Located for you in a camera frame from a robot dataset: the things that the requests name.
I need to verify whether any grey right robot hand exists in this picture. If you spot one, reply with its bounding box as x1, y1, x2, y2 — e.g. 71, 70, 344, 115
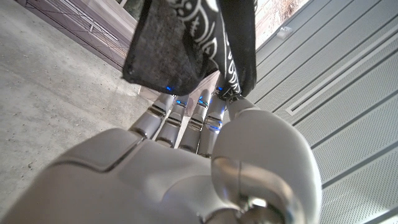
0, 88, 323, 224

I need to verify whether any small white ceiling sensor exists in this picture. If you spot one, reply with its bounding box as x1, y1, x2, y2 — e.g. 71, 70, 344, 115
276, 26, 294, 40

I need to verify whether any black paisley bandana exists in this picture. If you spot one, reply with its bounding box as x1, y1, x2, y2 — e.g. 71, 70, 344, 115
122, 0, 258, 97

